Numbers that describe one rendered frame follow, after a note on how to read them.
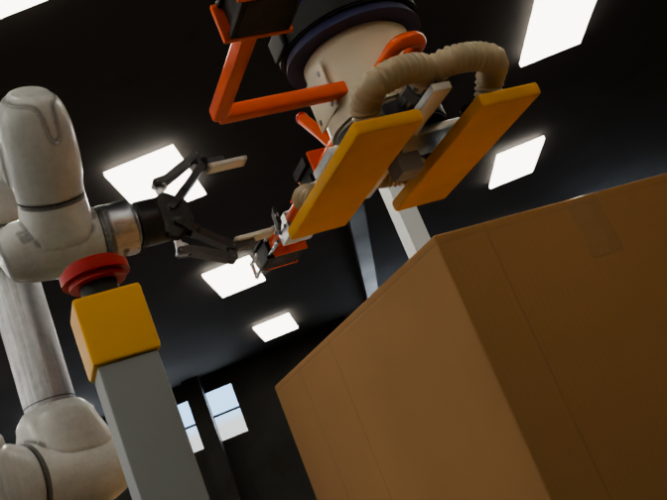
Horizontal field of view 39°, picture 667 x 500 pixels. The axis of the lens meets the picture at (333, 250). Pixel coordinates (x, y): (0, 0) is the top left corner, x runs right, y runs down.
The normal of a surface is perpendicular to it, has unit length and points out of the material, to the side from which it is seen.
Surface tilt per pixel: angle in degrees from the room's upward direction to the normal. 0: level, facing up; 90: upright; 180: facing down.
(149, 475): 90
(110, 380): 90
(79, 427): 87
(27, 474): 87
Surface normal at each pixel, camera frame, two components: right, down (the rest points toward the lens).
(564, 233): 0.33, -0.39
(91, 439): 0.65, -0.51
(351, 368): -0.87, 0.23
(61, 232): 0.42, 0.24
